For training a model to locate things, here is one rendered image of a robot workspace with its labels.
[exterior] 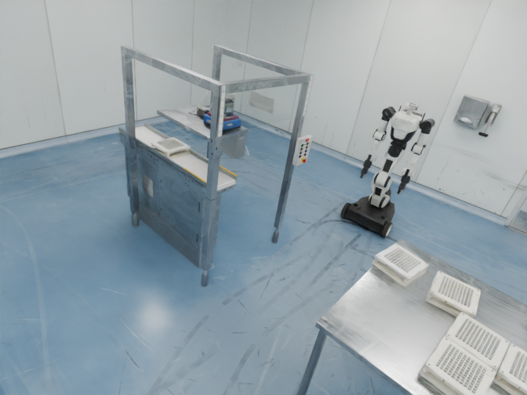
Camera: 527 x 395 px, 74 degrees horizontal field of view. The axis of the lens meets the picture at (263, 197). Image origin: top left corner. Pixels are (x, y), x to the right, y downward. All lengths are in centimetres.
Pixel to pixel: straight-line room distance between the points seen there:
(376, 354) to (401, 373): 13
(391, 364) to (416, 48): 442
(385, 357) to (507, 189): 410
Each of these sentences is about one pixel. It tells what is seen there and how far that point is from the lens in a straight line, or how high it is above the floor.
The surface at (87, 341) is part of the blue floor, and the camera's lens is 295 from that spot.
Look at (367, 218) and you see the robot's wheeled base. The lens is 429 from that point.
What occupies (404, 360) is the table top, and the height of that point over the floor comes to 90.
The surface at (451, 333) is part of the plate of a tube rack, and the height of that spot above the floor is 97.
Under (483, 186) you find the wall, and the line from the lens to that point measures 568.
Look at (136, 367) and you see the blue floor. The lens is 277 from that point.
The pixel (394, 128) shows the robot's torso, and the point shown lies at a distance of 410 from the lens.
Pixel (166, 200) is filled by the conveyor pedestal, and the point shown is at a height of 50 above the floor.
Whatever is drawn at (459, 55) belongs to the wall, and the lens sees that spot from 543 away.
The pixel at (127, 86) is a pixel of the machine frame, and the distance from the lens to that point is 323.
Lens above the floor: 231
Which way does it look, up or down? 31 degrees down
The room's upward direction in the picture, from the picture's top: 10 degrees clockwise
